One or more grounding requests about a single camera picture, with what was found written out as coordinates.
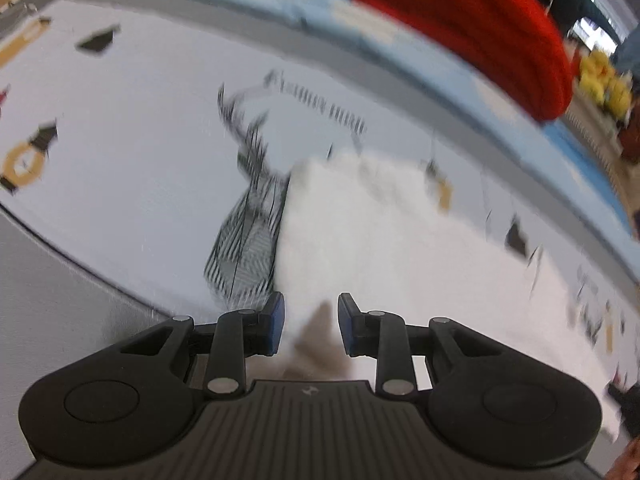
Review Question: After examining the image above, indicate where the deer printed bed sheet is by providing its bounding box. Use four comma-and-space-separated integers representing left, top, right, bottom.
0, 0, 640, 396

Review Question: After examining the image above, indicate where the dark red pillow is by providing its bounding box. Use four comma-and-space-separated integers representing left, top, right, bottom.
619, 110, 640, 163

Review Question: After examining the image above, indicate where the yellow plush toy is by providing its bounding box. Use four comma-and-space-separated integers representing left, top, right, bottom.
580, 50, 615, 98
605, 77, 633, 121

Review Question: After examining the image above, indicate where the red folded blanket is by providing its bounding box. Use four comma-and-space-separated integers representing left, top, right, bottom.
352, 0, 573, 121

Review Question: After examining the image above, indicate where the grey bed sheet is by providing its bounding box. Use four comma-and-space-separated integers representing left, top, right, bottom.
0, 0, 216, 480

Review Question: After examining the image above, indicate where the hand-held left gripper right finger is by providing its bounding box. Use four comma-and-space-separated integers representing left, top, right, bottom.
337, 291, 482, 399

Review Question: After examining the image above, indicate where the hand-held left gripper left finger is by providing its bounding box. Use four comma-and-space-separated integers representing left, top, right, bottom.
117, 291, 287, 402

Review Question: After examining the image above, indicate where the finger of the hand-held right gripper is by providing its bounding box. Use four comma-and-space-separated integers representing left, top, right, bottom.
607, 383, 640, 412

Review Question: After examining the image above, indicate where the white garment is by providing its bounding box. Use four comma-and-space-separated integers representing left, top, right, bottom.
272, 152, 626, 443

